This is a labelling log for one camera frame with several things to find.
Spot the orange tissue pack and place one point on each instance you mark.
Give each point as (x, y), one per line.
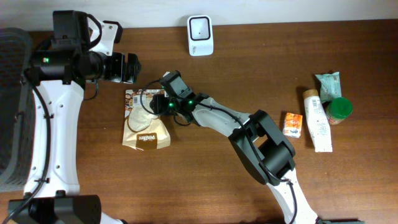
(293, 125)

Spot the tan bread bag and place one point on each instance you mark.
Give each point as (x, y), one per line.
(143, 128)

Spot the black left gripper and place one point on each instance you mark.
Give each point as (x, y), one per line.
(117, 74)

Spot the white cream tube gold cap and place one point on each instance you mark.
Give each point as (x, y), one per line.
(317, 122)

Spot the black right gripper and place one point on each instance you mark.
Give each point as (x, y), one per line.
(161, 104)

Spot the grey plastic mesh basket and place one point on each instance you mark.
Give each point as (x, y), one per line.
(17, 110)

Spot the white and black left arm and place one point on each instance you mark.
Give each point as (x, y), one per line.
(42, 89)

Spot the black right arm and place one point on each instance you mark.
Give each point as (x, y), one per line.
(264, 151)

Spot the green lid jar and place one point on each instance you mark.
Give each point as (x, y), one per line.
(338, 110)

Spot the teal snack packet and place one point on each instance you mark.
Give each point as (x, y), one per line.
(330, 86)

